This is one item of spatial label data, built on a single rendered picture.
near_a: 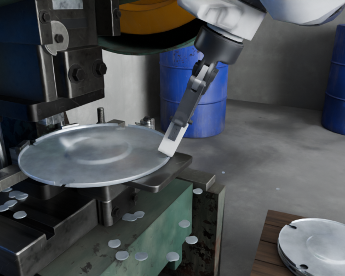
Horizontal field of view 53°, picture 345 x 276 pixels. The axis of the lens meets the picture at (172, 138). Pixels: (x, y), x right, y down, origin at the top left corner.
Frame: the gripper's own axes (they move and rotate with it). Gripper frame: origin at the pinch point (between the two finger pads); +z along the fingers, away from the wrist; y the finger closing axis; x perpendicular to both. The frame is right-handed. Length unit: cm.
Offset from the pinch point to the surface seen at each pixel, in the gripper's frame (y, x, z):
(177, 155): 0.9, -2.3, 3.4
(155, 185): -11.0, -1.6, 3.7
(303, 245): 34, -47, 27
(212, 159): 169, -22, 80
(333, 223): 48, -56, 23
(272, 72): 329, -44, 31
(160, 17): 32.4, 18.7, -13.1
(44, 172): -11.9, 16.1, 11.5
